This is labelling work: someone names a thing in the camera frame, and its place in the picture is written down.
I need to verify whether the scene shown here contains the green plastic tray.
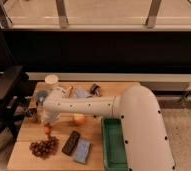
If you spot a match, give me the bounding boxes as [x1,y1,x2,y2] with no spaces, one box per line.
[101,118,128,171]

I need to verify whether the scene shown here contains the small dark cup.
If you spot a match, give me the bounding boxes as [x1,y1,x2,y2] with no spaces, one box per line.
[25,108,38,123]

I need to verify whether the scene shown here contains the blue sponge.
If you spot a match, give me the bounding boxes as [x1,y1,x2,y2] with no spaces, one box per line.
[73,139,91,164]

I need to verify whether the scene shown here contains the white paper cup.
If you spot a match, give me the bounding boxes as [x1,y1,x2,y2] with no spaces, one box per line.
[45,74,59,89]

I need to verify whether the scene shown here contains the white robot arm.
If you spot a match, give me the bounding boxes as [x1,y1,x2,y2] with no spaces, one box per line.
[43,85,175,171]

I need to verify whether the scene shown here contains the blue grey cloth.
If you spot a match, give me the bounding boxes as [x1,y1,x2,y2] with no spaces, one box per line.
[75,88,91,98]

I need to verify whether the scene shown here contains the black rectangular block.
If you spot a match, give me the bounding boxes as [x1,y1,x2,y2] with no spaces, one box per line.
[62,131,80,155]

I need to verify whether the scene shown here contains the bunch of dark grapes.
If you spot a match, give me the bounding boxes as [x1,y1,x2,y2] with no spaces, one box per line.
[29,136,59,158]

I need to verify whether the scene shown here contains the black chair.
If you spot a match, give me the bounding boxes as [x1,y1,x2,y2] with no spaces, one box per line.
[0,66,29,139]

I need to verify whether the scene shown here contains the orange apple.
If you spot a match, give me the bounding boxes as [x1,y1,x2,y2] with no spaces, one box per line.
[73,113,86,125]

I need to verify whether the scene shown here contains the wooden cutting board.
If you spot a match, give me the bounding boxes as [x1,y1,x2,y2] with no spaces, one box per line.
[6,81,142,171]

